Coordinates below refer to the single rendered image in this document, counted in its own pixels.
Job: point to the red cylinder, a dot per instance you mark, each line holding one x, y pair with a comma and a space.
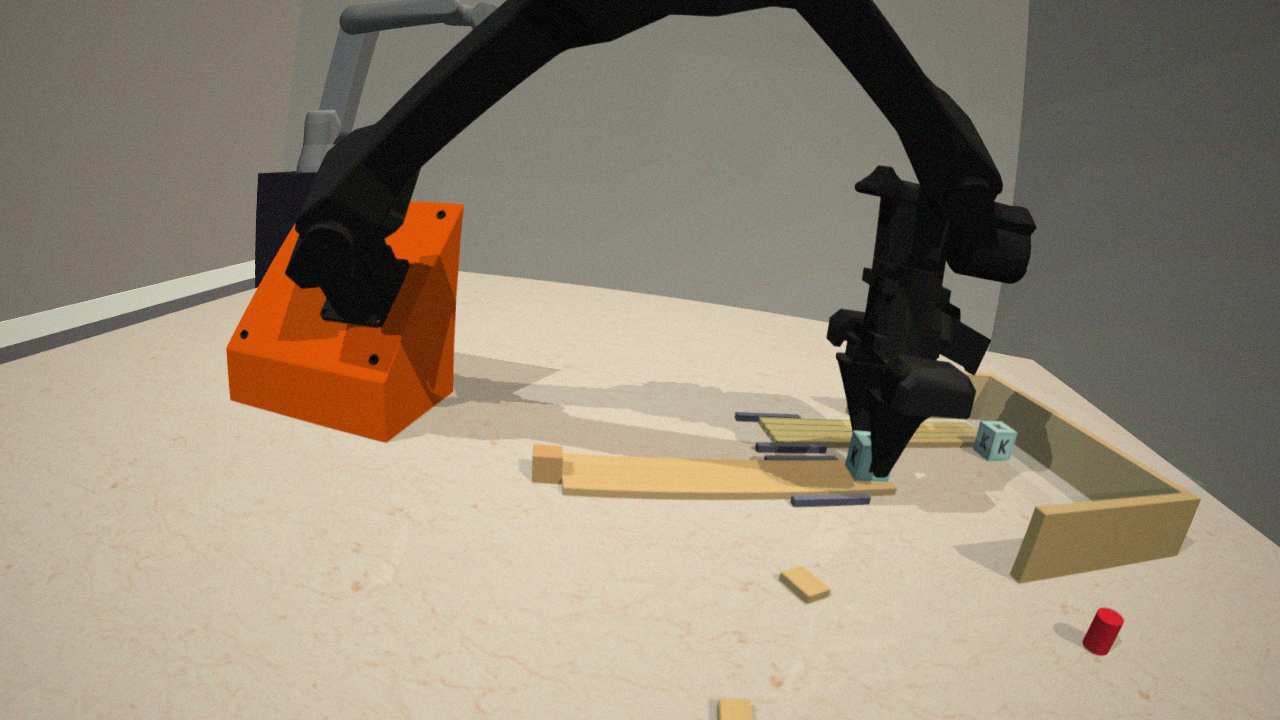
1103, 631

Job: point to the mint green cube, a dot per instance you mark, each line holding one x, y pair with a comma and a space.
859, 458

